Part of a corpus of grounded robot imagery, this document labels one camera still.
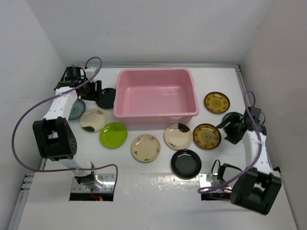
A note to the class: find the cream floral plate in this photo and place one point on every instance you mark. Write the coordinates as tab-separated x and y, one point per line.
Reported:
145	148

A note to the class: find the pink plastic bin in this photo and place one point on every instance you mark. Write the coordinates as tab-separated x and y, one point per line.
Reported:
155	96

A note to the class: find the blue patterned plate left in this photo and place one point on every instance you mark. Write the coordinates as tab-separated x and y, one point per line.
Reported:
77	109

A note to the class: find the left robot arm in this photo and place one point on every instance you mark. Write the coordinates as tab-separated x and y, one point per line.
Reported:
54	137

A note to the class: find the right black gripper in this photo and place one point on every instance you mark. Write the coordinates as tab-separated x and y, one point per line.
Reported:
230	137

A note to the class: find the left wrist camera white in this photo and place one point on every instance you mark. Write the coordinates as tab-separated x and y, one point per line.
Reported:
90	71

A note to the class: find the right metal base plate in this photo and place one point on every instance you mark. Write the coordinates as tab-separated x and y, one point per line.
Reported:
209	180

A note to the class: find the cream plate black brushstroke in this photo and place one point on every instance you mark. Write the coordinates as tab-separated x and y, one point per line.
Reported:
178	136

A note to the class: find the cream plate left brushstroke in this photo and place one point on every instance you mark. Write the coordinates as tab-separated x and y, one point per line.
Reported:
93	120

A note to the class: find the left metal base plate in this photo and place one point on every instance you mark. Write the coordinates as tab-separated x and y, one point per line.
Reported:
103	183

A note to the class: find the yellow patterned plate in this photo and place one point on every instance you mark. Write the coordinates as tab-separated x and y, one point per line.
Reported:
216	102
207	136

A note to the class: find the metal base plate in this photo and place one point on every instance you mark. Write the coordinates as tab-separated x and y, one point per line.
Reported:
103	183
209	180

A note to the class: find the lime green plate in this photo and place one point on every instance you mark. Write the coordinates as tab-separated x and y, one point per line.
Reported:
113	135

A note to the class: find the blue patterned plate right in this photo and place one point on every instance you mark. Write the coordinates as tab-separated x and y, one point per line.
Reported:
231	118

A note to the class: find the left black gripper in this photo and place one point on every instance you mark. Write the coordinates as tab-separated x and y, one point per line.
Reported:
95	95

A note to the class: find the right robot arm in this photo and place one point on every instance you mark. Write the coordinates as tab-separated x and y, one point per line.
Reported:
257	188

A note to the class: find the black plate front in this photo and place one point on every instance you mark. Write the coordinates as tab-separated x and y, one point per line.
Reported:
186	164

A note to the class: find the blue patterned plate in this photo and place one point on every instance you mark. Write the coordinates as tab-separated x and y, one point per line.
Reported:
77	109
231	118

